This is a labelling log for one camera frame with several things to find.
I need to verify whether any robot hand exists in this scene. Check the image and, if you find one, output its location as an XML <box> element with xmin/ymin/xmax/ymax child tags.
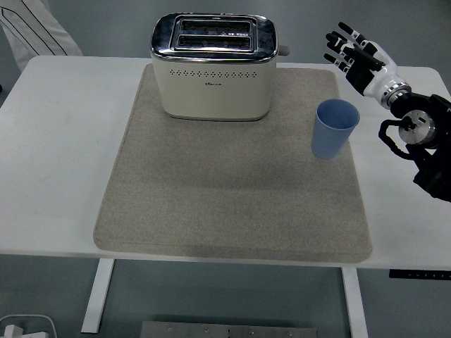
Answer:
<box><xmin>323</xmin><ymin>21</ymin><xmax>407</xmax><ymax>100</ymax></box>

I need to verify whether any blue ribbed cup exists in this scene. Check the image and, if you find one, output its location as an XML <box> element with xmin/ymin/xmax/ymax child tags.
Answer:
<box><xmin>311</xmin><ymin>99</ymin><xmax>361</xmax><ymax>161</ymax></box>

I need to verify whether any cream and chrome toaster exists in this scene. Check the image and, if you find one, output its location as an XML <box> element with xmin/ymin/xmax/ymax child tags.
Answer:
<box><xmin>150</xmin><ymin>13</ymin><xmax>292</xmax><ymax>123</ymax></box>

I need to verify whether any black table control panel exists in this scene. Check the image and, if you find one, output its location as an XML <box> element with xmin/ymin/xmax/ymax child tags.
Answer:
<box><xmin>389</xmin><ymin>269</ymin><xmax>451</xmax><ymax>280</ymax></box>

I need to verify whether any beige felt mat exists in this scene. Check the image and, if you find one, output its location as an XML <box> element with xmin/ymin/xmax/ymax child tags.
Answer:
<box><xmin>92</xmin><ymin>65</ymin><xmax>373</xmax><ymax>264</ymax></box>

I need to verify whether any white table leg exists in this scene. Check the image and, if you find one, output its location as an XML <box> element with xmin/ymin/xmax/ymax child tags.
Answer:
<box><xmin>80</xmin><ymin>258</ymin><xmax>116</xmax><ymax>334</ymax></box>
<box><xmin>340</xmin><ymin>267</ymin><xmax>369</xmax><ymax>338</ymax></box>

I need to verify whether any person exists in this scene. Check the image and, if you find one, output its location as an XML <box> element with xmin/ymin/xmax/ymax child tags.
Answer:
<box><xmin>0</xmin><ymin>0</ymin><xmax>84</xmax><ymax>71</ymax></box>

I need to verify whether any white plastic bin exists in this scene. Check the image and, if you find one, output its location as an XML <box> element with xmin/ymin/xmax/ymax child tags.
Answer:
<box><xmin>0</xmin><ymin>314</ymin><xmax>57</xmax><ymax>338</ymax></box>

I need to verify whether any white block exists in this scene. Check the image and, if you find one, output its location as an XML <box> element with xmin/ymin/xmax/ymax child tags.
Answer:
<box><xmin>1</xmin><ymin>324</ymin><xmax>25</xmax><ymax>338</ymax></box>

